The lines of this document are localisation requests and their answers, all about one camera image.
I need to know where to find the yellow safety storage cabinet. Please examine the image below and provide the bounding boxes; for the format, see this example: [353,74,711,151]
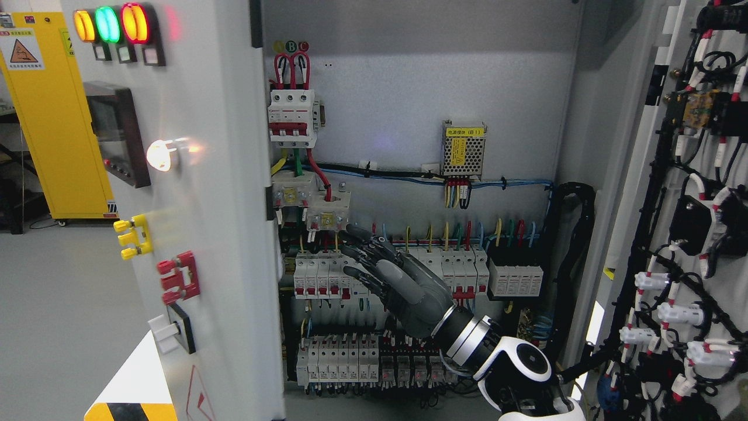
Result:
[1,12,118,221]

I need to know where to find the metal mesh power supply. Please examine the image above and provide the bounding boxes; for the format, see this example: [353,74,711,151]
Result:
[440,120,488,180]

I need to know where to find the black surge protector block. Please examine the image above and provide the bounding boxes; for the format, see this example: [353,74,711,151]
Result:
[488,245,544,299]

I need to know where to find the white indicator lamp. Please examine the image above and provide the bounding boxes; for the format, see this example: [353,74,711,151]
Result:
[146,137,189,172]

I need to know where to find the grey robotic left hand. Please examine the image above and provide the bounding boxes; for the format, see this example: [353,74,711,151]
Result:
[340,224,473,357]

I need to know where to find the green indicator lamp left door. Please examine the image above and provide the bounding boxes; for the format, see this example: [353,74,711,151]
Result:
[95,6,122,44]

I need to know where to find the grey cabinet door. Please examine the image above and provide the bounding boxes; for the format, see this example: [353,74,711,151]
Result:
[78,1,286,420]
[559,1,746,420]

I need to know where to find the white rotary selector switch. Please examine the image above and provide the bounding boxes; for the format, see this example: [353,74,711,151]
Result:
[148,303,197,355]

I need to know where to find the black corrugated cable conduit right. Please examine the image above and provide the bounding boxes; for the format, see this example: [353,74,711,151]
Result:
[538,182,597,387]

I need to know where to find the red indicator lamp left door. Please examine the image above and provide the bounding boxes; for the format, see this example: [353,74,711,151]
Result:
[120,2,151,44]

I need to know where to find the yellow indicator lamp left door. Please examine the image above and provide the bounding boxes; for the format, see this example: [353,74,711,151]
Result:
[73,9,98,43]

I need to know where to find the white current transformer blocks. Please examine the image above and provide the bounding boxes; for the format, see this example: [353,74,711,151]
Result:
[271,170,352,232]

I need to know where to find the yellow terminal post block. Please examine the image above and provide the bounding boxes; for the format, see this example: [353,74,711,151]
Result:
[114,214,153,261]

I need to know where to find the lower relay terminal row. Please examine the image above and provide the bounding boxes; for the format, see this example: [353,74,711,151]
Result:
[378,330,460,389]

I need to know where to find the white breaker and socket row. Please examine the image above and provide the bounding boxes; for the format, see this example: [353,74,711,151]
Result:
[292,246,490,299]

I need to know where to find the red electric danger sticker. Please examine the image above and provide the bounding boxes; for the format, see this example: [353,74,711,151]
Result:
[185,365,216,421]

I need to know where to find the red terminal post block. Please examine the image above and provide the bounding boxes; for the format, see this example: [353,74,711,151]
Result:
[157,250,200,306]

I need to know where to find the black digital power meter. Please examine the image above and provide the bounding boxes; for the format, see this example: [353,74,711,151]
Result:
[83,81,151,188]

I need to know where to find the red three pole main breaker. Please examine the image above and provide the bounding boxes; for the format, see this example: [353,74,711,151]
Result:
[268,89,321,149]

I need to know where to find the lower white breaker row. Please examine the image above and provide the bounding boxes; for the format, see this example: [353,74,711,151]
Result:
[296,333,381,389]

